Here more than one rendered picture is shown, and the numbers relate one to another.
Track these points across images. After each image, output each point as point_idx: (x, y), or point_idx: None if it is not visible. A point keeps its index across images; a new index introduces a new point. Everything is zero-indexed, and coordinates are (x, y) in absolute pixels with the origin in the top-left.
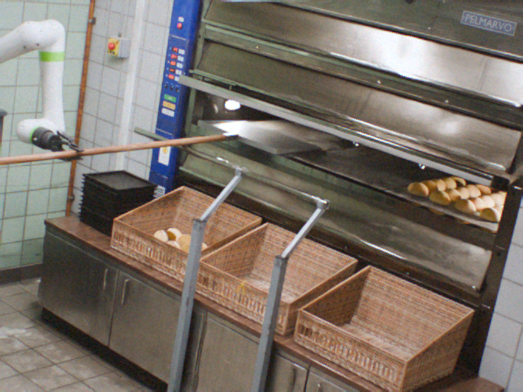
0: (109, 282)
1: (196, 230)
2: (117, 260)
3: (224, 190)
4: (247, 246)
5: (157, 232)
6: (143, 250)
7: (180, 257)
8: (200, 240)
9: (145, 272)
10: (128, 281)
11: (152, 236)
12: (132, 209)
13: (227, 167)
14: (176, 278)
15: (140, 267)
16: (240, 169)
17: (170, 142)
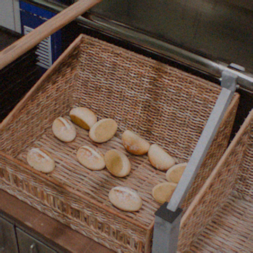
0: (4, 237)
1: (165, 234)
2: (7, 214)
3: (207, 130)
4: (231, 162)
5: (56, 123)
6: (47, 199)
7: (122, 226)
8: (174, 244)
9: (62, 246)
10: (35, 246)
11: (58, 183)
12: (8, 95)
13: (199, 66)
14: (120, 252)
15: (51, 234)
16: (235, 77)
17: (57, 23)
